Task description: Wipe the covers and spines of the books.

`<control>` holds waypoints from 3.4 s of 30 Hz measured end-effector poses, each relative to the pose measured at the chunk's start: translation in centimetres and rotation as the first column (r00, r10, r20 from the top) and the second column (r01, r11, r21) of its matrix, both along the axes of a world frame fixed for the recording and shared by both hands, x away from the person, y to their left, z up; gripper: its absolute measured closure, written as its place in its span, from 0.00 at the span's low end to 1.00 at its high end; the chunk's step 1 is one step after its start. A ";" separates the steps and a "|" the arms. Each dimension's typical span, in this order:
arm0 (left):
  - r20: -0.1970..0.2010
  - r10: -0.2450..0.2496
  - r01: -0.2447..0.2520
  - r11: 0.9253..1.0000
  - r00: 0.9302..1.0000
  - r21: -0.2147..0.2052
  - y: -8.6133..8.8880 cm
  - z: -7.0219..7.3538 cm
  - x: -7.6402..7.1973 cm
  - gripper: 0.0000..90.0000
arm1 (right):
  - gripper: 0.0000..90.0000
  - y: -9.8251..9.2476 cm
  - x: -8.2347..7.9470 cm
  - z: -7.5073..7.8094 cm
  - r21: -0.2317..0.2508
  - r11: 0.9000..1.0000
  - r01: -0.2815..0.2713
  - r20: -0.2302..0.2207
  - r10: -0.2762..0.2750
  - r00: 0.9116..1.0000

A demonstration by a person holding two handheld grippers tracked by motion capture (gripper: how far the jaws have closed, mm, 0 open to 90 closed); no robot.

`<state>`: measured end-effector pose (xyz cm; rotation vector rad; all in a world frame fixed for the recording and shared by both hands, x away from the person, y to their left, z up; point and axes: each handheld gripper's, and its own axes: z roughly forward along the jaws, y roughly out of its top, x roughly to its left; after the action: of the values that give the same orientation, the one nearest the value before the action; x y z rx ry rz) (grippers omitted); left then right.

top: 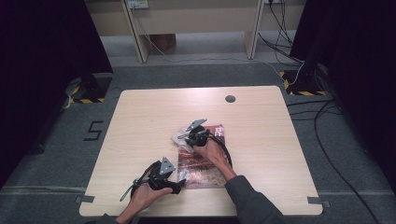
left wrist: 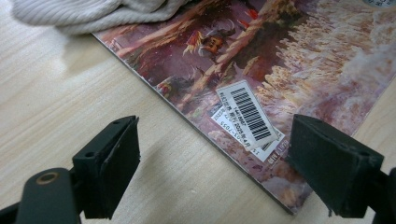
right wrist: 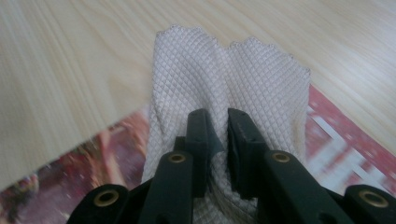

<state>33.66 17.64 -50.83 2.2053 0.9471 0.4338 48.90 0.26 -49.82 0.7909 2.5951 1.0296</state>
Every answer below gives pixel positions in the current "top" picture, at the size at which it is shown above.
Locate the grey round table grommet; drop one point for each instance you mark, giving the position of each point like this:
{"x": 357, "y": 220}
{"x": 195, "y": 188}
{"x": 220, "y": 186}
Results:
{"x": 230, "y": 99}

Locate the dark curtain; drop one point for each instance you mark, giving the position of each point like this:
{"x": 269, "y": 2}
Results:
{"x": 358, "y": 77}
{"x": 43, "y": 77}

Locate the white power strip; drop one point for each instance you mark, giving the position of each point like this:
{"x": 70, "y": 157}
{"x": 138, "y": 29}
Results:
{"x": 137, "y": 3}

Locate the person's right hand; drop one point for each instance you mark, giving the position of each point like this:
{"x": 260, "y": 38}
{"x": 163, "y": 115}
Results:
{"x": 214, "y": 155}

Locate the brown cardboard box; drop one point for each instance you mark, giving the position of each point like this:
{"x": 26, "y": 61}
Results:
{"x": 163, "y": 42}

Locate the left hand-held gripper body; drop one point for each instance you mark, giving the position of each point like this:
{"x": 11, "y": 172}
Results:
{"x": 160, "y": 177}

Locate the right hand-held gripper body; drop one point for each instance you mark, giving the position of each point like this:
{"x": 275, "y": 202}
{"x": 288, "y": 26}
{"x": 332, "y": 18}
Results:
{"x": 199, "y": 137}

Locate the black stand base striped tape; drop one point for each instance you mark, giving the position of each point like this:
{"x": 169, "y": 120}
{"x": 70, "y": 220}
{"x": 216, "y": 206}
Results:
{"x": 306, "y": 82}
{"x": 93, "y": 88}

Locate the grey tape strip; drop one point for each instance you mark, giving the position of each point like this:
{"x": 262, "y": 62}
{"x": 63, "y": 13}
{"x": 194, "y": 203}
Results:
{"x": 84, "y": 199}
{"x": 320, "y": 202}

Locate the person's left hand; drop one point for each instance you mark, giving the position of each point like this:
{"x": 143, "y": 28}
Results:
{"x": 144, "y": 197}

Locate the red glossy magazine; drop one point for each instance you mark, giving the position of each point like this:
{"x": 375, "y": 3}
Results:
{"x": 202, "y": 171}

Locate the beige wooden desk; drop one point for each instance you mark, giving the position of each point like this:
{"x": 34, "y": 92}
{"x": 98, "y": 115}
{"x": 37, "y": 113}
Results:
{"x": 193, "y": 21}

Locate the white cloth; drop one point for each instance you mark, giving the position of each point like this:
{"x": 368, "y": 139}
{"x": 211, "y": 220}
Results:
{"x": 180, "y": 140}

